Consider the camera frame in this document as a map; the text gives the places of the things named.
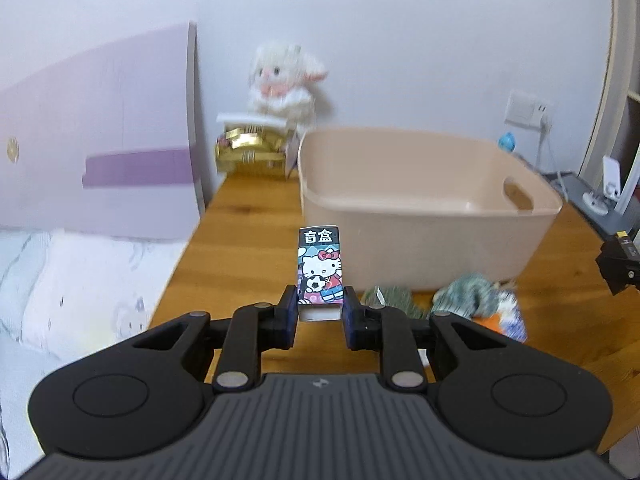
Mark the lilac bed headboard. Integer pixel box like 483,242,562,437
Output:
1,23,204,240

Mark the white phone stand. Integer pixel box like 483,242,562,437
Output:
582,156,622,217

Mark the blue white tissue pack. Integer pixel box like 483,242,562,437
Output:
473,290,527,342

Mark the white power cable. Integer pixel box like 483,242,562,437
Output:
534,114,572,201

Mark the green patterned snack packet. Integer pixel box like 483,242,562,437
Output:
361,286,424,318

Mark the white plush lamb toy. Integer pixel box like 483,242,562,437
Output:
248,42,328,127

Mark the Hello Kitty blind box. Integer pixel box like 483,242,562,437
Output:
296,226,344,322

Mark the green striped scrunchie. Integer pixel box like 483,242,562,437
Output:
432,273,499,320

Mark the beige plastic storage basket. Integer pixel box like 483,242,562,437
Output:
298,127,562,290

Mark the gold gift box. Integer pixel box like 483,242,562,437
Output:
214,113,299,179

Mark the white patterned pillow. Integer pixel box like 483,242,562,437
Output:
1,230,186,360

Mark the white wooden shelf frame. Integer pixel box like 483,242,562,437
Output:
579,0,639,212

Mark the white wall switch socket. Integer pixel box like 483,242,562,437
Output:
504,90,554,131

